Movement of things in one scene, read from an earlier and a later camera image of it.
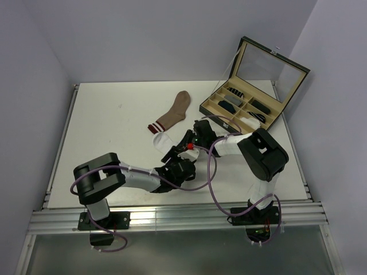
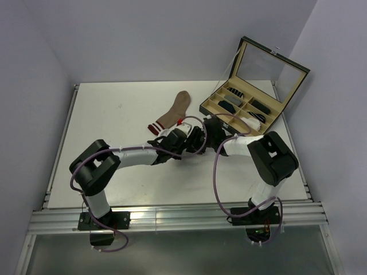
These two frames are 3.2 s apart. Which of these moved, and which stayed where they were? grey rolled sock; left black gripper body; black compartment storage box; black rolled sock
Moved: left black gripper body
Stayed: black compartment storage box; grey rolled sock; black rolled sock
